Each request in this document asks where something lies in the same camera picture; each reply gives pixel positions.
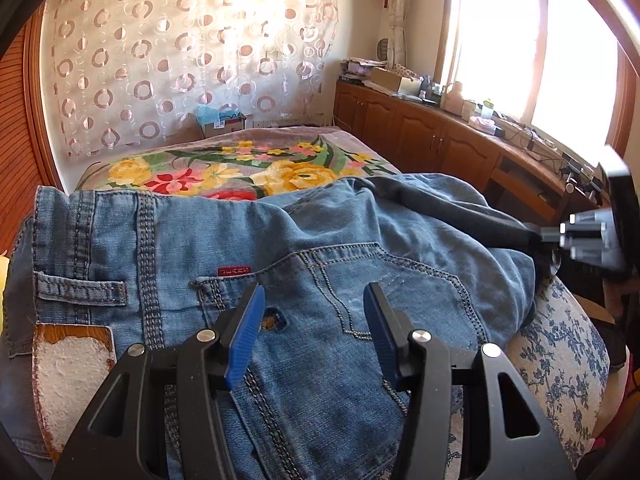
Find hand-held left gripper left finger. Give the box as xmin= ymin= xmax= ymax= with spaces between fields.
xmin=52 ymin=282 xmax=266 ymax=480

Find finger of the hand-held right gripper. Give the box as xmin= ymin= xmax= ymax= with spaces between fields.
xmin=492 ymin=215 xmax=562 ymax=253

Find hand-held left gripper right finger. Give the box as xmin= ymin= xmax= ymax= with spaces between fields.
xmin=363 ymin=282 xmax=576 ymax=480

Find light blue jeans pants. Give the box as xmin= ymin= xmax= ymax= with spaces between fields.
xmin=12 ymin=172 xmax=538 ymax=480

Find dark blue jeans pants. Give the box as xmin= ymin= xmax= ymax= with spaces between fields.
xmin=0 ymin=220 xmax=56 ymax=463

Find blue floral bedsheet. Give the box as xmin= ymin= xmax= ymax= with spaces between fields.
xmin=447 ymin=275 xmax=612 ymax=480

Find white plastic jug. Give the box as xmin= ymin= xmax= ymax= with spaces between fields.
xmin=441 ymin=80 xmax=467 ymax=114

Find wooden cabinet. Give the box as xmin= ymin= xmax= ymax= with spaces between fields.
xmin=332 ymin=80 xmax=611 ymax=226

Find colourful floral blanket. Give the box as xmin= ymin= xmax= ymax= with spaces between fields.
xmin=80 ymin=127 xmax=401 ymax=202

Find window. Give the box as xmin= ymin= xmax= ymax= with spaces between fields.
xmin=437 ymin=0 xmax=637 ymax=161

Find plain cardboard box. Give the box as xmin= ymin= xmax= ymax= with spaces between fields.
xmin=369 ymin=66 xmax=422 ymax=96

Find cardboard box with red print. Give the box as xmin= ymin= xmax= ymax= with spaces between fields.
xmin=200 ymin=111 xmax=248 ymax=139

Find stack of papers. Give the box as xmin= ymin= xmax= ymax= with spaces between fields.
xmin=339 ymin=57 xmax=388 ymax=85

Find beige patterned window curtain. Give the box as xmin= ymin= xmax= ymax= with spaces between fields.
xmin=384 ymin=0 xmax=412 ymax=68

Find sheer curtain with circles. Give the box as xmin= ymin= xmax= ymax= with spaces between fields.
xmin=42 ymin=0 xmax=341 ymax=158

